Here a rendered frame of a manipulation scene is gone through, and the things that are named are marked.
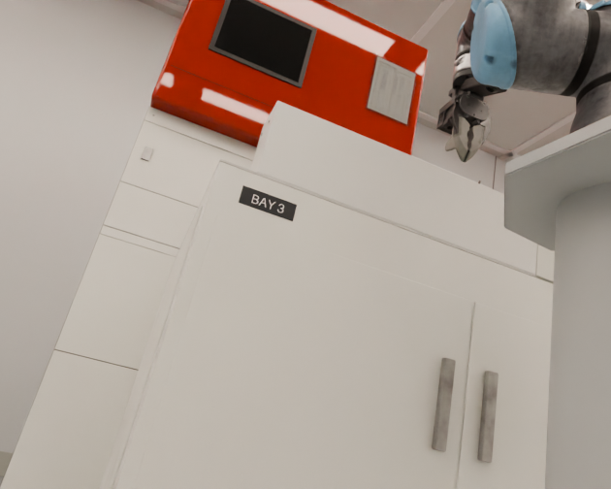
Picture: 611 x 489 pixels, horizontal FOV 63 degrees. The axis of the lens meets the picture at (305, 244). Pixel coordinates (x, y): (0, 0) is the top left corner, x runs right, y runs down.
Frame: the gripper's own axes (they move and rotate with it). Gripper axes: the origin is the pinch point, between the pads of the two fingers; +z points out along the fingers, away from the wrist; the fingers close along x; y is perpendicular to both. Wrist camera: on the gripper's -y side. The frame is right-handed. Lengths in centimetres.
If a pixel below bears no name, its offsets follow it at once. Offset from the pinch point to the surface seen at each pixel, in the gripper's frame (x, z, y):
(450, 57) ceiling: -74, -171, 140
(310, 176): 31.4, 19.5, -4.1
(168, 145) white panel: 58, -8, 58
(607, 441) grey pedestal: 5, 53, -36
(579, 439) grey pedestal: 6, 53, -34
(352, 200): 23.4, 20.9, -4.1
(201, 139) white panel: 50, -14, 58
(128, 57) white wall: 106, -129, 206
